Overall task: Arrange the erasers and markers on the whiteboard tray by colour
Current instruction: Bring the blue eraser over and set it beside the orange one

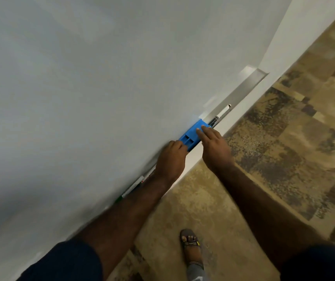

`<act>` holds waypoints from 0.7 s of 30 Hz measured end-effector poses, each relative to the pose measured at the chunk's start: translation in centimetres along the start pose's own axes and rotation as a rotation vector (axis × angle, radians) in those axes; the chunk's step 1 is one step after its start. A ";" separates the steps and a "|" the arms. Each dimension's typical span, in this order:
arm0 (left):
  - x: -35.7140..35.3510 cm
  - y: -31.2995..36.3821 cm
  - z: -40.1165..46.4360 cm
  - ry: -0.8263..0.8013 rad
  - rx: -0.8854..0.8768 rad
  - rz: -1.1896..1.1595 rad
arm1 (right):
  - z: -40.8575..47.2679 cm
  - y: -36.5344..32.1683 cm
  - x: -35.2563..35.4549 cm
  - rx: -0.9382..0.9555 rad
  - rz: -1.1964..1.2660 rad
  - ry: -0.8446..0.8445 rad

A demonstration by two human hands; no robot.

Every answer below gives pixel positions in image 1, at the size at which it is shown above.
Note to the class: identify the person's left hand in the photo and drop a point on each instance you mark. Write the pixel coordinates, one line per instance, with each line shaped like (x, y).
(172, 160)

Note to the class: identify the person's right hand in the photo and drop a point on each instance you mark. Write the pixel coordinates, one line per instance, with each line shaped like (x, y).
(215, 149)

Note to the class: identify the red-capped markers group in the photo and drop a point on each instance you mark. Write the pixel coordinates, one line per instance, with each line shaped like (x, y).
(149, 174)

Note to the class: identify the blue whiteboard eraser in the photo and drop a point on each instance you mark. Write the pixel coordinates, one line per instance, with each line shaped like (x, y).
(192, 134)

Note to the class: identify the black-capped markers group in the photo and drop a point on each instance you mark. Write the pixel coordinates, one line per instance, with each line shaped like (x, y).
(214, 120)

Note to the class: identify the green-capped markers group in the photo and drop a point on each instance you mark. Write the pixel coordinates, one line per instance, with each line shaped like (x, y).
(132, 187)

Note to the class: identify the grey whiteboard tray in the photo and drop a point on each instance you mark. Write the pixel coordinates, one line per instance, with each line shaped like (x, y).
(243, 90)

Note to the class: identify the white whiteboard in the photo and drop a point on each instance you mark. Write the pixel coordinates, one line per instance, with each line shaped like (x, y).
(82, 84)

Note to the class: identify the person's right forearm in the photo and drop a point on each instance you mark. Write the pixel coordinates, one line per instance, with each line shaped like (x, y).
(258, 207)

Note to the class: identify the person's left forearm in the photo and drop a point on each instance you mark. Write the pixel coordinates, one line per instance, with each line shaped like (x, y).
(126, 216)

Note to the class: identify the person's right foot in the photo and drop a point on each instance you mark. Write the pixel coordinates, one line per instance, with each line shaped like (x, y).
(192, 253)

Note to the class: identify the black yellow-trim sandal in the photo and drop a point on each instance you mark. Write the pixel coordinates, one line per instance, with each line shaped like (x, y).
(191, 243)

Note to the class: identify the grey trousers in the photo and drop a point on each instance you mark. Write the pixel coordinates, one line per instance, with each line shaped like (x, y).
(196, 273)

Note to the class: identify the white ledge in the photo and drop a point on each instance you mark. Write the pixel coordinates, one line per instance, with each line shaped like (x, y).
(296, 32)

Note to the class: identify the dark blue shirt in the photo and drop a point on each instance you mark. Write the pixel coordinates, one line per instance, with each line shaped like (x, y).
(62, 263)

